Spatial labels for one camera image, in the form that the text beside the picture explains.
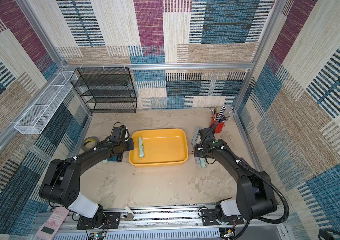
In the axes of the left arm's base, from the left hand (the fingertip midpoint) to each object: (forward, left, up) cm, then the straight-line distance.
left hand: (133, 143), depth 94 cm
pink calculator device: (-44, +34, -6) cm, 55 cm away
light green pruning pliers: (-12, -42, -4) cm, 44 cm away
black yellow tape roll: (+5, +32, -6) cm, 33 cm away
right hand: (-9, -41, 0) cm, 42 cm away
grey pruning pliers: (-10, -39, -5) cm, 41 cm away
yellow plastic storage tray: (+1, -20, -7) cm, 21 cm away
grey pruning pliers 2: (+3, -38, -4) cm, 39 cm away
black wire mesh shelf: (+38, +23, +12) cm, 46 cm away
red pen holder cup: (+10, -55, +3) cm, 56 cm away
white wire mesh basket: (-3, +40, +27) cm, 48 cm away
